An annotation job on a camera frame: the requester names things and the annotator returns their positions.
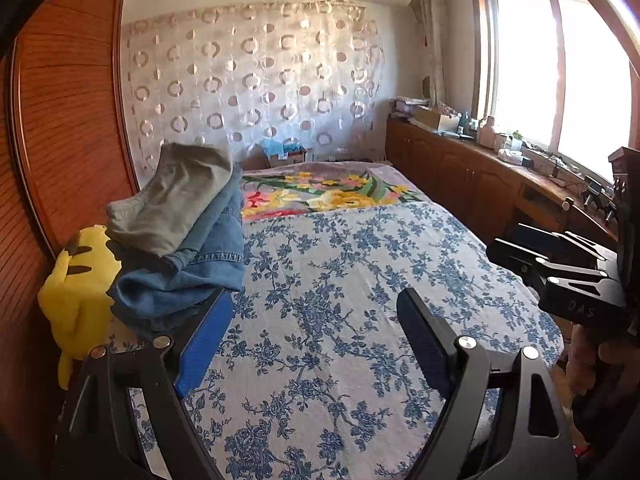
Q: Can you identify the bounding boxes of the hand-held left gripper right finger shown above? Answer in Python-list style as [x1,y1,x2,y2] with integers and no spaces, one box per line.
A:
[396,287,581,480]

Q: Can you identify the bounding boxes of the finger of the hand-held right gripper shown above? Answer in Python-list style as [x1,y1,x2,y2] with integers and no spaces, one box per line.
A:
[486,237,611,283]
[515,222,608,263]

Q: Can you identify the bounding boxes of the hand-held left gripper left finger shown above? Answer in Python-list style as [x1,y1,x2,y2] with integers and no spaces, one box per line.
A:
[52,287,236,480]

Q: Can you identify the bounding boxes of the grey pants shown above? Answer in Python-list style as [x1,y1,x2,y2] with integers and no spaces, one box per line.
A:
[106,142,236,258]

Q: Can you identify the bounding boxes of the person's right hand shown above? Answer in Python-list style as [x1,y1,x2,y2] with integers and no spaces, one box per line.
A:
[567,322,606,386]

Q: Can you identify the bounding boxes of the black electronic device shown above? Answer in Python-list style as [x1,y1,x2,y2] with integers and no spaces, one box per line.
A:
[582,175,616,211]

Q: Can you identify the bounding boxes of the blue denim jeans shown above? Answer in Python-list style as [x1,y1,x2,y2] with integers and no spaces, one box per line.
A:
[107,167,246,341]

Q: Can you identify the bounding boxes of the blue floral bed sheet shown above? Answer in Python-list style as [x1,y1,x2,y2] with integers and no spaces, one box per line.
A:
[105,200,566,480]

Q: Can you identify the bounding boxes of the wooden cabinet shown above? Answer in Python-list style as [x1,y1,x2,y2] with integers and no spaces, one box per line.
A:
[385,115,621,271]

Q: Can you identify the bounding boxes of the white jar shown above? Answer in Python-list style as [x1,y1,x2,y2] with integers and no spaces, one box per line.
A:
[477,116,498,148]

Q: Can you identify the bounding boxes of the yellow plush toy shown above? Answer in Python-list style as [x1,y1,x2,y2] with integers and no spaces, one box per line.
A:
[37,225,123,391]

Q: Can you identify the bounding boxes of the stack of papers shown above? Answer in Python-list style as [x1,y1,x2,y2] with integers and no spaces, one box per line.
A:
[392,97,431,121]

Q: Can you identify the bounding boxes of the window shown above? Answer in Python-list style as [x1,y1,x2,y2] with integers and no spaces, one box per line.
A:
[470,0,640,181]

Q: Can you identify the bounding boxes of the flowered fleece blanket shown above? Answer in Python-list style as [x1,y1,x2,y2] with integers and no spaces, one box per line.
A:
[240,160,431,220]

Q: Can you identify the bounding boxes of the cardboard box with blue cloth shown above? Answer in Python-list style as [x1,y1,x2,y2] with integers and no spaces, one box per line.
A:
[260,140,308,168]

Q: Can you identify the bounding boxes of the white lace window curtain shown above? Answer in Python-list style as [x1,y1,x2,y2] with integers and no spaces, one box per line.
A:
[416,0,448,106]

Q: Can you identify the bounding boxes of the wooden headboard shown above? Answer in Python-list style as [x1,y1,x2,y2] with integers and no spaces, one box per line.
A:
[0,0,141,411]

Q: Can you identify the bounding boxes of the circle patterned sheer curtain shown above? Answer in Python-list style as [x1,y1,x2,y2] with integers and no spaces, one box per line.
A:
[122,0,386,186]

